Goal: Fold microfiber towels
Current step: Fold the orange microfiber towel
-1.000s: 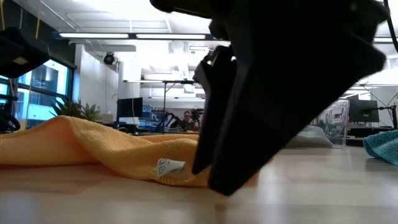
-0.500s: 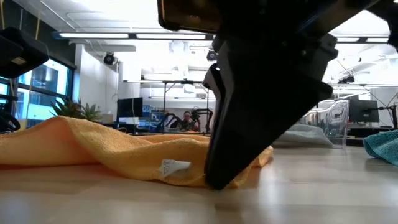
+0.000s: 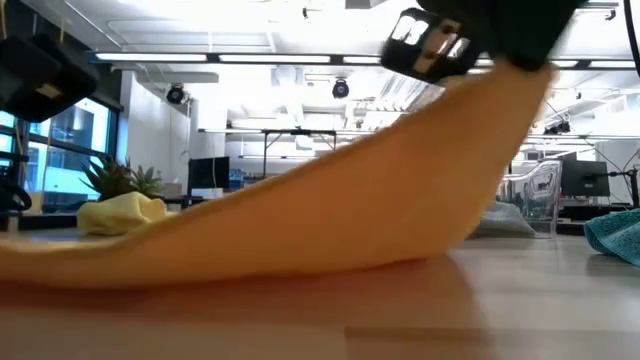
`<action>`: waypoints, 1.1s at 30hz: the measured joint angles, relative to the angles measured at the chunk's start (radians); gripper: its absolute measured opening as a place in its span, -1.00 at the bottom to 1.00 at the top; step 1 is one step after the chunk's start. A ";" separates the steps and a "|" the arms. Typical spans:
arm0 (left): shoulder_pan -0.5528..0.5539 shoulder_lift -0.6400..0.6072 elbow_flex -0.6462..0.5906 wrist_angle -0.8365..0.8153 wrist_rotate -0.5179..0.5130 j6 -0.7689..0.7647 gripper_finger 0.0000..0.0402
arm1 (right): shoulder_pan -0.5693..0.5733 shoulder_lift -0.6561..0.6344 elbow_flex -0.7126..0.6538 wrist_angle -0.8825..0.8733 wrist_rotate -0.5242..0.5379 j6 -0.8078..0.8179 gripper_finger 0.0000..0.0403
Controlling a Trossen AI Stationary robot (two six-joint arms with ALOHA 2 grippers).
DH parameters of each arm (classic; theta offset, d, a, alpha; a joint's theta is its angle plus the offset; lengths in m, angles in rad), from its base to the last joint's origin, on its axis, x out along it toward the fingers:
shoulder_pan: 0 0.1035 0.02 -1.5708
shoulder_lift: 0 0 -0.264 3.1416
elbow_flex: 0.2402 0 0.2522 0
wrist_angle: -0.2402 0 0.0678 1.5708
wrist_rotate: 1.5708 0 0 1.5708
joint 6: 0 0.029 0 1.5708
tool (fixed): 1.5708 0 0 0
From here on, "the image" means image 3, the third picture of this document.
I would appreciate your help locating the black computer monitor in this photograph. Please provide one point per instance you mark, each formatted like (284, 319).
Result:
(585, 177)
(209, 172)

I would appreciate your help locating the clear plastic bin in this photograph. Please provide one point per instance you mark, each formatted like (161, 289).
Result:
(545, 200)

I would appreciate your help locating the yellow microfiber towel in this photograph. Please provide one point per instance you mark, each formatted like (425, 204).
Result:
(120, 215)

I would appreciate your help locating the grey microfiber towel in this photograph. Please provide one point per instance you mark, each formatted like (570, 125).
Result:
(500, 222)

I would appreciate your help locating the small potted succulent plant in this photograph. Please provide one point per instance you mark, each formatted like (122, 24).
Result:
(117, 180)

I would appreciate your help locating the long ceiling light rail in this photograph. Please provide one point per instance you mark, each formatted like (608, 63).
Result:
(150, 57)

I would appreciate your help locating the large window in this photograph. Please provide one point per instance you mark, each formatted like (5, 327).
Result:
(75, 150)

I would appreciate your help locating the black round ceiling speaker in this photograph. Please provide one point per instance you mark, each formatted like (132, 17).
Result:
(175, 94)
(340, 89)

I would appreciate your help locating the orange microfiber towel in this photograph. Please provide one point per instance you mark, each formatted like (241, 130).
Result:
(325, 215)

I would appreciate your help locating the teal microfiber towel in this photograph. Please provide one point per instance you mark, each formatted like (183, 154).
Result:
(617, 237)

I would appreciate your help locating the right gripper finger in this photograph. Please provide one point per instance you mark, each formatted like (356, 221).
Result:
(430, 47)

